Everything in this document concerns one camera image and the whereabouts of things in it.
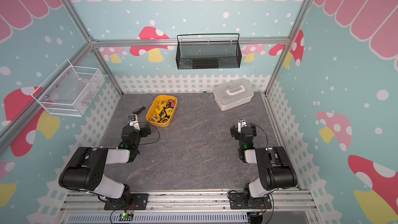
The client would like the yellow storage tray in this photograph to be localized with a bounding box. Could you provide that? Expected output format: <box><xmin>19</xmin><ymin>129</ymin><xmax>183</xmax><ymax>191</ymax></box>
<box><xmin>146</xmin><ymin>95</ymin><xmax>178</xmax><ymax>128</ymax></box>

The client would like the pink tape measure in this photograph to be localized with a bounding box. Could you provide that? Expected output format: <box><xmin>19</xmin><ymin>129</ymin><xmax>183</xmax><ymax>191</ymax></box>
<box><xmin>166</xmin><ymin>100</ymin><xmax>176</xmax><ymax>108</ymax></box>

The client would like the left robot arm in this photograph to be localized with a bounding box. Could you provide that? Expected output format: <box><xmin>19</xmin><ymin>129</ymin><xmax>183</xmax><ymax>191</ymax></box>
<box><xmin>59</xmin><ymin>121</ymin><xmax>154</xmax><ymax>201</ymax></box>

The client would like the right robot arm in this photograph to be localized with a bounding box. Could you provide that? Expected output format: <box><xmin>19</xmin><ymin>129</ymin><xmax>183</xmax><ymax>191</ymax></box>
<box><xmin>230</xmin><ymin>116</ymin><xmax>298</xmax><ymax>201</ymax></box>

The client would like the white plastic lidded box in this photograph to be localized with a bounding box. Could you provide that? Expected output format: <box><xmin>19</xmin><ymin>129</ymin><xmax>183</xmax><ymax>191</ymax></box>
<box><xmin>214</xmin><ymin>78</ymin><xmax>255</xmax><ymax>111</ymax></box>

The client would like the orange black screwdriver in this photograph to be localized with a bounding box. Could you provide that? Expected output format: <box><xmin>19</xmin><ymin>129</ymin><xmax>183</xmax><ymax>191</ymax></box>
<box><xmin>133</xmin><ymin>103</ymin><xmax>152</xmax><ymax>115</ymax></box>

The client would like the green circuit board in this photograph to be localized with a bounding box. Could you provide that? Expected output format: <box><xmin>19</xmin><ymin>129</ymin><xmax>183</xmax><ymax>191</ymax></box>
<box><xmin>118</xmin><ymin>213</ymin><xmax>134</xmax><ymax>222</ymax></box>

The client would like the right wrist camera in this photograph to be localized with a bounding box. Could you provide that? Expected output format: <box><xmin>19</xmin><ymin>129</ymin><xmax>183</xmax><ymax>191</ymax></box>
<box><xmin>238</xmin><ymin>116</ymin><xmax>246</xmax><ymax>126</ymax></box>

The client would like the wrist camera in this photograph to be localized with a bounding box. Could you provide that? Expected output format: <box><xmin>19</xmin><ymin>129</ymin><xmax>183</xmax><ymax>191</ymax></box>
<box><xmin>238</xmin><ymin>116</ymin><xmax>246</xmax><ymax>126</ymax></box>
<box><xmin>128</xmin><ymin>114</ymin><xmax>138</xmax><ymax>123</ymax></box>

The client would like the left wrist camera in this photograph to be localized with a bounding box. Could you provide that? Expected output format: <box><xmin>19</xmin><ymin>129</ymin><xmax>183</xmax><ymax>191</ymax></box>
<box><xmin>128</xmin><ymin>114</ymin><xmax>138</xmax><ymax>123</ymax></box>

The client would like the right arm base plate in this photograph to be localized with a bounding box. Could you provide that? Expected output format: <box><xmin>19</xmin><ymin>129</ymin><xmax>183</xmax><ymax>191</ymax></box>
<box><xmin>227</xmin><ymin>191</ymin><xmax>273</xmax><ymax>210</ymax></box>

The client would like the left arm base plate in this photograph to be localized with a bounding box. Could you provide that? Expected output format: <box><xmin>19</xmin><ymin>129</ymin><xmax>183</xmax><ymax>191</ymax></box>
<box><xmin>104</xmin><ymin>194</ymin><xmax>149</xmax><ymax>211</ymax></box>

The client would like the white wire wall basket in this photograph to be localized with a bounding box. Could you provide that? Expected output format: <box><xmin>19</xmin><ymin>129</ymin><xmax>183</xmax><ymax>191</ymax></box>
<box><xmin>31</xmin><ymin>60</ymin><xmax>105</xmax><ymax>117</ymax></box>

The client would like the black mesh wall basket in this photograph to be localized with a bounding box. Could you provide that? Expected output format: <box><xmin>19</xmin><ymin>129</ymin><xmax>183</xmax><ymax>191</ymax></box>
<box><xmin>176</xmin><ymin>33</ymin><xmax>242</xmax><ymax>69</ymax></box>

